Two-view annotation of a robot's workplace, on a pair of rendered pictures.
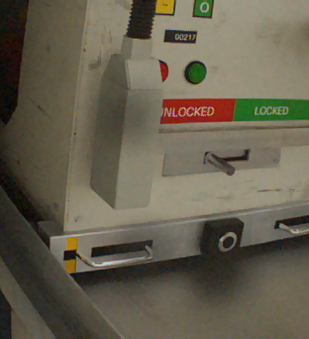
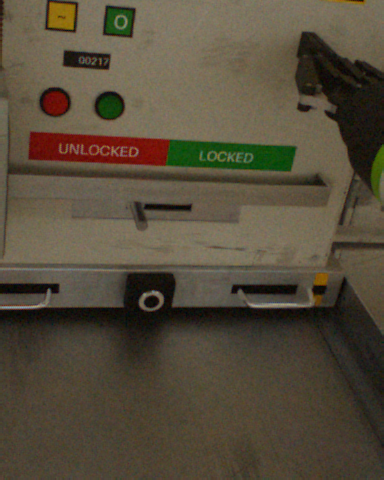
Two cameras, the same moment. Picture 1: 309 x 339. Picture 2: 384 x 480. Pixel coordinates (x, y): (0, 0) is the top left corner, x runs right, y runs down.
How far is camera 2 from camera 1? 0.41 m
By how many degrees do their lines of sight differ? 16
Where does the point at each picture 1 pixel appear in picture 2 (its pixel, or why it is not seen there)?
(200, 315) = (74, 388)
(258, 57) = (205, 90)
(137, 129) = not seen: outside the picture
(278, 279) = (208, 360)
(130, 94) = not seen: outside the picture
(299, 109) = (272, 158)
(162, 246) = (72, 292)
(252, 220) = (197, 279)
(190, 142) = (88, 188)
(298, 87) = (272, 130)
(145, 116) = not seen: outside the picture
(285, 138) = (231, 194)
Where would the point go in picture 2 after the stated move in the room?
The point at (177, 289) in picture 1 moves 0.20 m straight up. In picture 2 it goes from (74, 345) to (90, 205)
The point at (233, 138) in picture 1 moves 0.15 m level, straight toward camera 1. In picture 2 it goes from (149, 188) to (78, 243)
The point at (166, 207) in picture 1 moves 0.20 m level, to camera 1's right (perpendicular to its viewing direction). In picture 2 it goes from (79, 250) to (232, 301)
